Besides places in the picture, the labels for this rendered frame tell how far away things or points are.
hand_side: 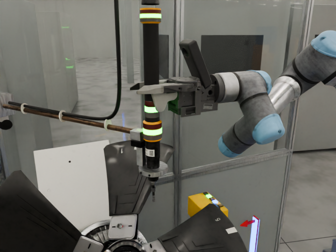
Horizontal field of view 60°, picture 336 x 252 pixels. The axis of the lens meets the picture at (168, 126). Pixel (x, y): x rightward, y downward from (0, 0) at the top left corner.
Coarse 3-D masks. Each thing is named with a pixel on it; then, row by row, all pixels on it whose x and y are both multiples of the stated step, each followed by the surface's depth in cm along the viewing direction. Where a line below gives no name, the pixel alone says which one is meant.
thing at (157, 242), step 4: (156, 240) 83; (144, 244) 81; (148, 244) 81; (152, 244) 81; (156, 244) 81; (160, 244) 81; (144, 248) 80; (148, 248) 80; (152, 248) 80; (156, 248) 80; (160, 248) 80
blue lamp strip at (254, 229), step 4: (256, 220) 91; (252, 224) 93; (256, 224) 92; (252, 228) 94; (256, 228) 92; (252, 232) 94; (252, 236) 94; (252, 240) 94; (252, 244) 95; (252, 248) 95
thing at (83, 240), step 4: (80, 236) 71; (84, 236) 71; (80, 240) 71; (84, 240) 71; (88, 240) 71; (92, 240) 71; (76, 244) 72; (80, 244) 72; (84, 244) 72; (88, 244) 72; (92, 244) 72; (96, 244) 72; (100, 244) 72; (76, 248) 72; (80, 248) 72; (84, 248) 72; (88, 248) 72; (92, 248) 72; (96, 248) 72; (100, 248) 72
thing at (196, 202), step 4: (188, 196) 126; (192, 196) 126; (196, 196) 126; (200, 196) 126; (204, 196) 126; (212, 196) 126; (188, 200) 126; (192, 200) 123; (196, 200) 123; (200, 200) 123; (204, 200) 123; (208, 200) 123; (188, 204) 127; (192, 204) 123; (196, 204) 120; (200, 204) 120; (204, 204) 120; (188, 208) 127; (192, 208) 124; (196, 208) 120; (200, 208) 118; (220, 208) 117; (224, 208) 117; (188, 212) 128; (192, 212) 124; (196, 212) 121; (224, 212) 116
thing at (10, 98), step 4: (0, 92) 98; (4, 92) 98; (0, 96) 94; (4, 96) 95; (8, 96) 96; (12, 96) 97; (0, 100) 94; (4, 100) 95; (8, 100) 96; (12, 100) 97; (0, 104) 94; (0, 108) 94; (4, 108) 95; (0, 112) 94; (4, 112) 96; (8, 112) 97; (12, 112) 98; (0, 116) 95
